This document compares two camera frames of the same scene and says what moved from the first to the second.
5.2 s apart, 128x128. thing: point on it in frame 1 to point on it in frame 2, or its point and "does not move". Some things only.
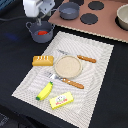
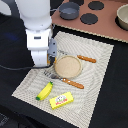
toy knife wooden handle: x=87 y=58 does not move
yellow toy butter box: x=61 y=100 does not move
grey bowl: x=68 y=10 does not move
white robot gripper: x=38 y=8 to x=42 y=46
